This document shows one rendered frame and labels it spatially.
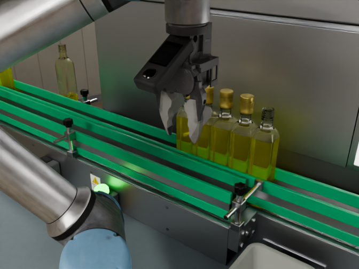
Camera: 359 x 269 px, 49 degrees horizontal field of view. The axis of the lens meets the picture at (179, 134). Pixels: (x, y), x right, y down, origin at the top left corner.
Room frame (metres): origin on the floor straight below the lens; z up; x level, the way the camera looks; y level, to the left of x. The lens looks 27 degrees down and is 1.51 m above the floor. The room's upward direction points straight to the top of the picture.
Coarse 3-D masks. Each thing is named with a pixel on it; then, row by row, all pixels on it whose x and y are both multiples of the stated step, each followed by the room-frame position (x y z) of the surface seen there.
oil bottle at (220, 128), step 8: (216, 120) 0.93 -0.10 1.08; (224, 120) 0.92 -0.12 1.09; (232, 120) 0.93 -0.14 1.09; (216, 128) 0.92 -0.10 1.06; (224, 128) 0.91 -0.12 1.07; (216, 136) 0.92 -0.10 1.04; (224, 136) 0.91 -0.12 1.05; (216, 144) 0.92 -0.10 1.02; (224, 144) 0.91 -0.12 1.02; (216, 152) 0.92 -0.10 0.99; (224, 152) 0.91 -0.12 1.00; (216, 160) 0.92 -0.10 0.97; (224, 160) 0.91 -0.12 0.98
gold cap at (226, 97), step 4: (220, 92) 0.94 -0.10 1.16; (224, 92) 0.93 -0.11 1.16; (228, 92) 0.93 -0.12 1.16; (232, 92) 0.93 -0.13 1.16; (220, 96) 0.94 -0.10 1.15; (224, 96) 0.93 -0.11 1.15; (228, 96) 0.93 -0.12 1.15; (232, 96) 0.93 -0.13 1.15; (220, 100) 0.94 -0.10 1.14; (224, 100) 0.93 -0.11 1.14; (228, 100) 0.93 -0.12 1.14; (232, 100) 0.94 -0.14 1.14; (220, 104) 0.93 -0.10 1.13; (224, 104) 0.93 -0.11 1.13; (228, 104) 0.93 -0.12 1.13; (232, 104) 0.94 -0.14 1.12; (224, 108) 0.92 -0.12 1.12; (228, 108) 0.92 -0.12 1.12
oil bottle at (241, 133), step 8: (232, 128) 0.90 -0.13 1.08; (240, 128) 0.88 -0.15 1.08; (248, 128) 0.88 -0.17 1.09; (232, 136) 0.89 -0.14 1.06; (240, 136) 0.88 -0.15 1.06; (248, 136) 0.87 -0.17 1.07; (232, 144) 0.89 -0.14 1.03; (240, 144) 0.88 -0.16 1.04; (248, 144) 0.87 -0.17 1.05; (232, 152) 0.89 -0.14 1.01; (240, 152) 0.88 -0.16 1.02; (248, 152) 0.87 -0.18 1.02; (232, 160) 0.89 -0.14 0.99; (240, 160) 0.88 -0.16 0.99; (248, 160) 0.87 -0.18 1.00; (232, 168) 0.89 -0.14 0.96; (240, 168) 0.88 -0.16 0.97
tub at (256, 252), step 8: (248, 248) 0.72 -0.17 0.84; (256, 248) 0.73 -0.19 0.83; (264, 248) 0.72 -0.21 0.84; (272, 248) 0.72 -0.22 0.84; (240, 256) 0.69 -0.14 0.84; (248, 256) 0.71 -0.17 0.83; (256, 256) 0.73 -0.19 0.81; (264, 256) 0.72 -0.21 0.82; (272, 256) 0.71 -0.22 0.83; (280, 256) 0.70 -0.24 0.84; (288, 256) 0.69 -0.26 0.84; (232, 264) 0.67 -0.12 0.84; (240, 264) 0.68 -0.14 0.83; (248, 264) 0.71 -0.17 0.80; (256, 264) 0.73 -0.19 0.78; (264, 264) 0.72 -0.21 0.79; (272, 264) 0.70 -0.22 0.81; (280, 264) 0.69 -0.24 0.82; (288, 264) 0.68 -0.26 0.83; (296, 264) 0.67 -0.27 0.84; (304, 264) 0.67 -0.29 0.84
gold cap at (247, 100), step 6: (240, 96) 0.90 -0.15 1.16; (246, 96) 0.90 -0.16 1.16; (252, 96) 0.90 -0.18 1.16; (240, 102) 0.90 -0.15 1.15; (246, 102) 0.89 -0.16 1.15; (252, 102) 0.89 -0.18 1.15; (240, 108) 0.90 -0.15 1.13; (246, 108) 0.89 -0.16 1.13; (252, 108) 0.89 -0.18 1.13; (246, 114) 0.89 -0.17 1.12
